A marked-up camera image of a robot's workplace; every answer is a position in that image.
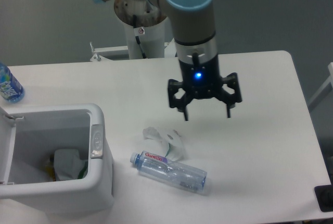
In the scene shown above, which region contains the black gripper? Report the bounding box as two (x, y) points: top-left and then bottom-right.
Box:
(168, 38), (242, 121)

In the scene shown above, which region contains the clear plastic bottle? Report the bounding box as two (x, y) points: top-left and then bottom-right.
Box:
(130, 151), (209, 195)

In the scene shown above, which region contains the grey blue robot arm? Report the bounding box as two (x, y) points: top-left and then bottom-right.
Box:
(96, 0), (242, 114)

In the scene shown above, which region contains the white trash in can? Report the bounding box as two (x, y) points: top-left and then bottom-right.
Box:
(54, 148), (88, 181)

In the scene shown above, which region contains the white plastic trash can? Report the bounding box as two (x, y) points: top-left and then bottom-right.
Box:
(1, 104), (114, 213)

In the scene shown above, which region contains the black table clamp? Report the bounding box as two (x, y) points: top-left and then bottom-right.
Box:
(314, 184), (332, 213)

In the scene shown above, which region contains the blue labelled water bottle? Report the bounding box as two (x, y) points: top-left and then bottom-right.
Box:
(1, 63), (25, 103)

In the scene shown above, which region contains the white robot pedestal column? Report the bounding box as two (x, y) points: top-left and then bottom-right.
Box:
(114, 0), (168, 59)

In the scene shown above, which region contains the white metal base bracket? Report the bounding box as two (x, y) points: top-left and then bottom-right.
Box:
(89, 39), (177, 62)

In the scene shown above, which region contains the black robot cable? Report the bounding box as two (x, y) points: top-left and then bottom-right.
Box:
(132, 14), (147, 59)

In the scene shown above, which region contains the white frame at right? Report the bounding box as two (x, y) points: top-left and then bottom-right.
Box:
(308, 63), (332, 112)

